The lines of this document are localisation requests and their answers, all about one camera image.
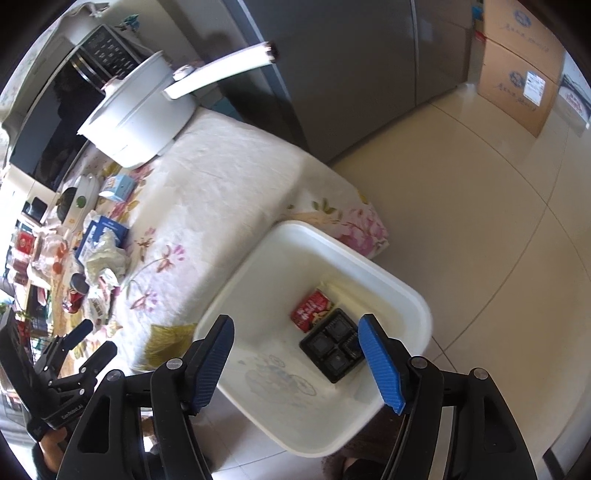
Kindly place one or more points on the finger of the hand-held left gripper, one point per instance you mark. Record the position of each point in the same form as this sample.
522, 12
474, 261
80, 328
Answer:
99, 355
78, 330

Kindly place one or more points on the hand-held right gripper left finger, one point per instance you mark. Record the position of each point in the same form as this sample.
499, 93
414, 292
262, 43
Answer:
212, 364

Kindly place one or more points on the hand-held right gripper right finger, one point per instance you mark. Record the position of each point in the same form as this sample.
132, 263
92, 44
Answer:
381, 364

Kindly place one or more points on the white printed packet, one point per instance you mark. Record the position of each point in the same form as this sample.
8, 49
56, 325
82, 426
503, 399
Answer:
99, 309

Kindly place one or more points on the cream plastic bag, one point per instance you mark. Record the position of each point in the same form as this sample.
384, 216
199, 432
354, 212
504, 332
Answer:
108, 263

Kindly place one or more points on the white plastic basin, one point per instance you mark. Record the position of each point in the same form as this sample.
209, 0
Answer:
277, 286

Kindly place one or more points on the blue and white carton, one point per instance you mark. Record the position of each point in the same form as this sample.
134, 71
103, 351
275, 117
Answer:
99, 228

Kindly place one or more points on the person's left hand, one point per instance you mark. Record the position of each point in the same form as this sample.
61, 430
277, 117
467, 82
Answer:
48, 445

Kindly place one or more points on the red can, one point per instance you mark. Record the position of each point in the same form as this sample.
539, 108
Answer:
74, 300

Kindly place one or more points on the black plastic tray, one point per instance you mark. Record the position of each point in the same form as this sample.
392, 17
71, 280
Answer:
332, 353

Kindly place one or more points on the dark brown stool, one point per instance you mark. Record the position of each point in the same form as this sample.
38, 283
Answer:
374, 434

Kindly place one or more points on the red snack packet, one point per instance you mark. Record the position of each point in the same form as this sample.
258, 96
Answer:
309, 311

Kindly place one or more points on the red box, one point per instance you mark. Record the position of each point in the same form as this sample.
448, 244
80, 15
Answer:
23, 241

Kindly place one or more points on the white bowl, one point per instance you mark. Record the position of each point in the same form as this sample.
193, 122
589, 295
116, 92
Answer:
87, 187

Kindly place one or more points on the light blue small box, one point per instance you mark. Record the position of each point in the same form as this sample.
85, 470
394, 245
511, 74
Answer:
119, 188

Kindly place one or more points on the floral tablecloth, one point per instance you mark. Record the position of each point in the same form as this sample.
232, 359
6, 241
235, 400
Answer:
207, 184

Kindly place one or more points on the black microwave oven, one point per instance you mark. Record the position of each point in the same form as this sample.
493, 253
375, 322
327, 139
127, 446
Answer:
51, 115

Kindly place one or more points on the white electric pot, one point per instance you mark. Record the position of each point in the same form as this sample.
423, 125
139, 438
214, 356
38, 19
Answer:
138, 110

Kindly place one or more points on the grey refrigerator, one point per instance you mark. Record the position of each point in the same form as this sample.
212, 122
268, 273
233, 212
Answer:
346, 69

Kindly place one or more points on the cardboard box with white label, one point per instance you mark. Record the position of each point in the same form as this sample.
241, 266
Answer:
508, 92

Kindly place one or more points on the white printed bag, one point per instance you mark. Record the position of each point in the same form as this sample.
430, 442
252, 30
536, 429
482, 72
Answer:
575, 99

